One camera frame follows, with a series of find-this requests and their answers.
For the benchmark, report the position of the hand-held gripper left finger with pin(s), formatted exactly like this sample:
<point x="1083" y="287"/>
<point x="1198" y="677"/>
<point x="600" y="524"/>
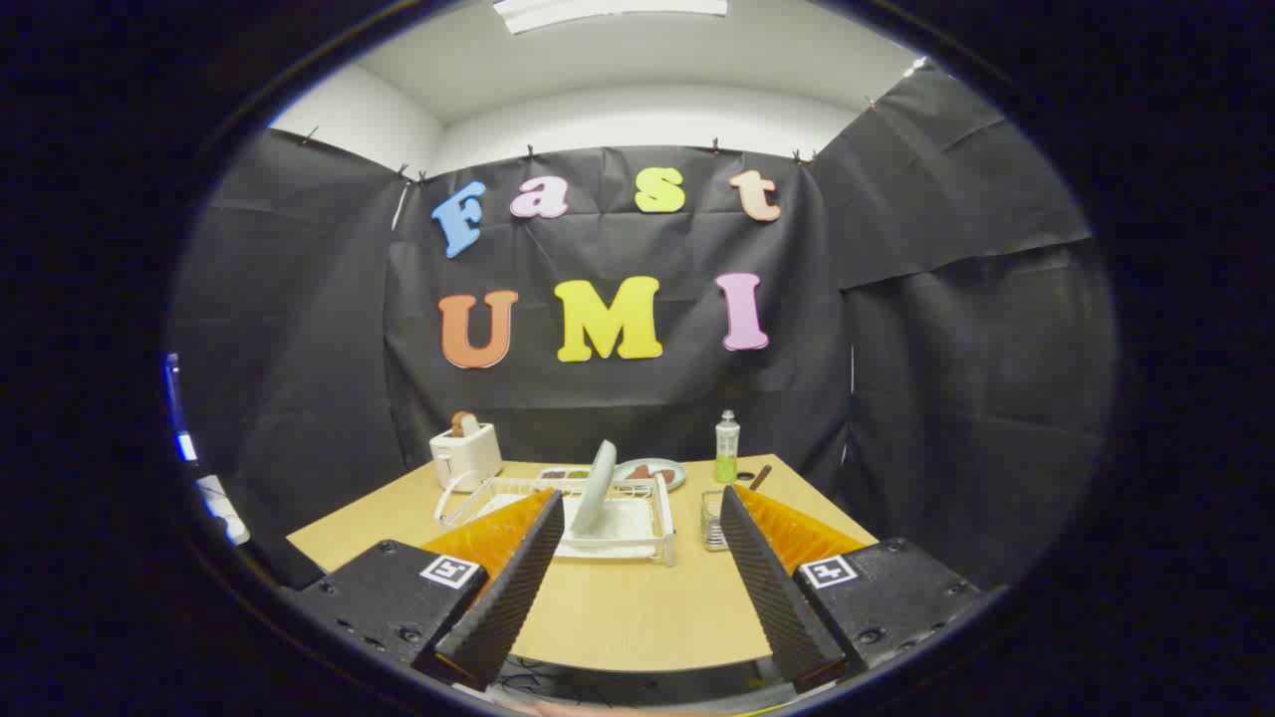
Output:
<point x="508" y="607"/>

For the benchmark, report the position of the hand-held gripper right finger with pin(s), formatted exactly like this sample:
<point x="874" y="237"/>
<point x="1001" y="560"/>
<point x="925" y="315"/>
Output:
<point x="777" y="597"/>

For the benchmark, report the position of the clear mesh cutlery basket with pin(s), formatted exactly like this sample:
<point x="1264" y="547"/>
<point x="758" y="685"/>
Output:
<point x="712" y="523"/>

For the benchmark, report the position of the pale green plate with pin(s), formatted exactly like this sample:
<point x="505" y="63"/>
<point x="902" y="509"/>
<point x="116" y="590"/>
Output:
<point x="598" y="488"/>

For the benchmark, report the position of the round pale green dish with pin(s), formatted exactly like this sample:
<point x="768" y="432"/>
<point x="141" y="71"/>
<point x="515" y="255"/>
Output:
<point x="677" y="481"/>

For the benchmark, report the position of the white divided condiment tray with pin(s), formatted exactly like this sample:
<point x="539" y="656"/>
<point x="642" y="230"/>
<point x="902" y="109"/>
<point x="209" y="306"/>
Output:
<point x="563" y="475"/>

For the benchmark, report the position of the green tea bottle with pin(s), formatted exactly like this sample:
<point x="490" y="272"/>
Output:
<point x="727" y="448"/>

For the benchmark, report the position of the white toaster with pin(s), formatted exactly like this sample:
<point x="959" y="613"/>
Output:
<point x="463" y="456"/>

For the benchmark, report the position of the brown bread slice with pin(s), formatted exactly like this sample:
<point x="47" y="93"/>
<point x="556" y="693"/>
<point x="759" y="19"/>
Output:
<point x="464" y="425"/>

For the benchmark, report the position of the black backdrop cloth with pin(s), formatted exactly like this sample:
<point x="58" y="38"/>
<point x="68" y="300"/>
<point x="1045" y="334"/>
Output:
<point x="618" y="408"/>

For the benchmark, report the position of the white ceiling light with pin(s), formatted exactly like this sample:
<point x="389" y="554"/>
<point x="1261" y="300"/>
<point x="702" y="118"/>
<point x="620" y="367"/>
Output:
<point x="598" y="10"/>

